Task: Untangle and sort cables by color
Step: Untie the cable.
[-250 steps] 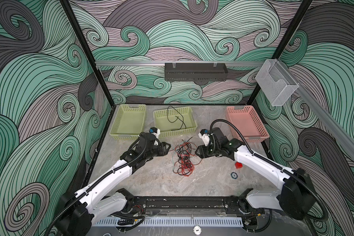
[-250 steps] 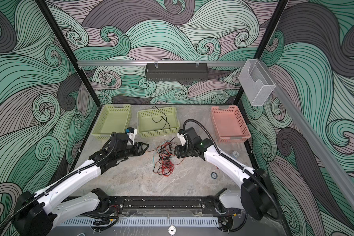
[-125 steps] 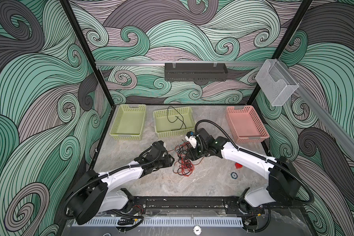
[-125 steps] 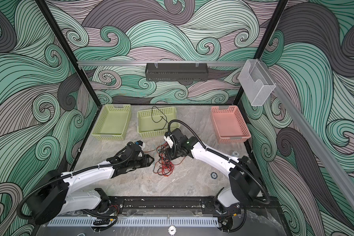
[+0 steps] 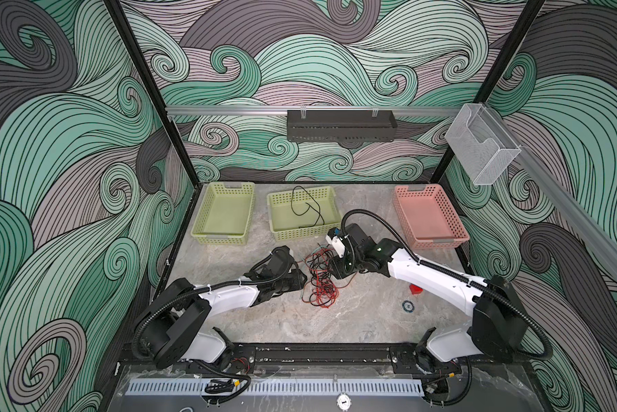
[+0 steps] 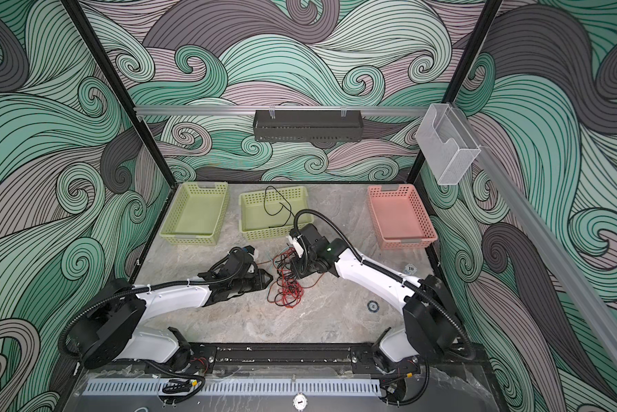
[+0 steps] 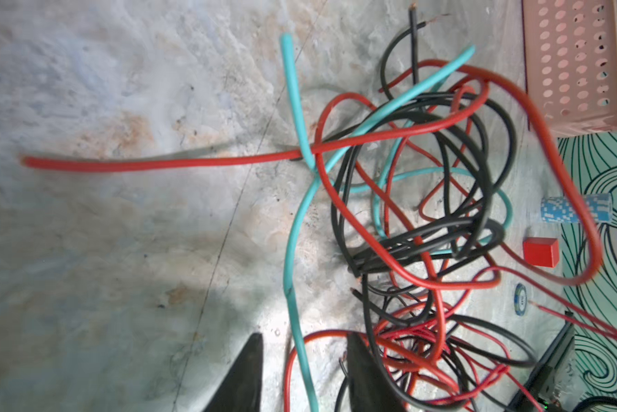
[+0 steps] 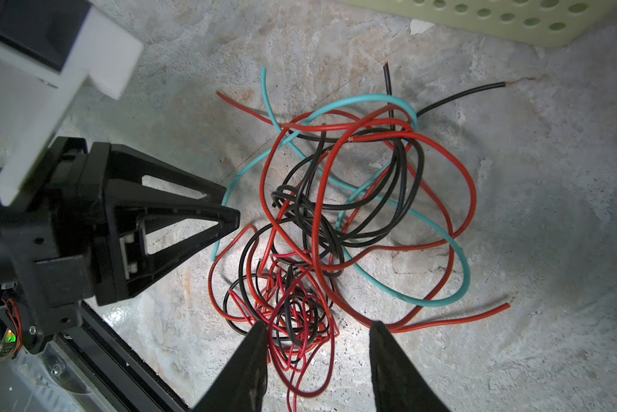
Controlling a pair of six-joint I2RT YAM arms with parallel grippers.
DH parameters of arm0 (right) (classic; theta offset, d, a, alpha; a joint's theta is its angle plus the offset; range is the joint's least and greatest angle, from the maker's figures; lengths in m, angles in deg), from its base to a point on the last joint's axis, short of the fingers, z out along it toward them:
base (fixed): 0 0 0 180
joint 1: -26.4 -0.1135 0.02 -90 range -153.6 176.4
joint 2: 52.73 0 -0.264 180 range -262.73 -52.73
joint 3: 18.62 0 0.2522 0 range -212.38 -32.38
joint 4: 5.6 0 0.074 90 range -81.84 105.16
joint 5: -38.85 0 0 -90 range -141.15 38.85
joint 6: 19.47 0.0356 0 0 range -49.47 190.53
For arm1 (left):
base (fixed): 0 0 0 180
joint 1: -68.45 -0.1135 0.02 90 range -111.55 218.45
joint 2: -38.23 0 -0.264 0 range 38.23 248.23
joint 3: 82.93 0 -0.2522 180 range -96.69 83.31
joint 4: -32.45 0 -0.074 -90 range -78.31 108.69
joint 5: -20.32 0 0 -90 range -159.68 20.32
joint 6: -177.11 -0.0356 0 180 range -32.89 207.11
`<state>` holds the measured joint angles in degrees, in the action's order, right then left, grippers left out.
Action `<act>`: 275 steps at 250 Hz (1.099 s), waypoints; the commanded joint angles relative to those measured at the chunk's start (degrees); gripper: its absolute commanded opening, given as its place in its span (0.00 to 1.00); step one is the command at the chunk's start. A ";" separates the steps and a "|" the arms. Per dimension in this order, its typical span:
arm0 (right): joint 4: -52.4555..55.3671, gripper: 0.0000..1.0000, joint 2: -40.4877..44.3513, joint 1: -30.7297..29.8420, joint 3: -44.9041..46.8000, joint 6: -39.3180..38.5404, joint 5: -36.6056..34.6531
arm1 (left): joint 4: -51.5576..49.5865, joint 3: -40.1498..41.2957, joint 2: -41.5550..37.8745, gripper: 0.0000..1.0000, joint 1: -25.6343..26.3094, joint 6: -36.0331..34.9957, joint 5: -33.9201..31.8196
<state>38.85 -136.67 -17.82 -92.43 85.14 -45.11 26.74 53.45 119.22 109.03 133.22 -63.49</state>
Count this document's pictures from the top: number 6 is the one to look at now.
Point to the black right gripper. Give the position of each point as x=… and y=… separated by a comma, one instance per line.
x=298, y=269

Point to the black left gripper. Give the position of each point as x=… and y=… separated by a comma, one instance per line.
x=260, y=279

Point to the pink plastic basket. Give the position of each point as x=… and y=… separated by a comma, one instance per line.
x=399, y=218

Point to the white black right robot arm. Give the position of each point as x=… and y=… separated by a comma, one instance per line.
x=431, y=327

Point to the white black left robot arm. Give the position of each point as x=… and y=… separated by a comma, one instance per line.
x=111, y=326

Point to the middle light green basket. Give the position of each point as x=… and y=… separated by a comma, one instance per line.
x=269, y=213

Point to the light green basket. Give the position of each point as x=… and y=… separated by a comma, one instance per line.
x=269, y=213
x=197, y=213

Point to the round black blue token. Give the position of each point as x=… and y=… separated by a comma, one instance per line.
x=373, y=306

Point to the left light green basket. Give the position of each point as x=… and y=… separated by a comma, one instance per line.
x=197, y=213

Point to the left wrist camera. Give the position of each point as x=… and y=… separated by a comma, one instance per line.
x=250, y=253

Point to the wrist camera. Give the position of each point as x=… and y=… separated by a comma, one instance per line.
x=250, y=253
x=295, y=240

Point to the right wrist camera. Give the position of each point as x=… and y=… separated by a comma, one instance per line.
x=295, y=240

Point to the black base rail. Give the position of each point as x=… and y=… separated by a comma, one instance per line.
x=221, y=359

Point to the black wall-mounted tray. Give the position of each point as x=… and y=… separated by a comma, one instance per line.
x=308, y=126

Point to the white slotted cable duct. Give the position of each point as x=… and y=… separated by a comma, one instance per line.
x=239, y=387

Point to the clear acrylic wall box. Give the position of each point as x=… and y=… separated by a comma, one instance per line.
x=448, y=143

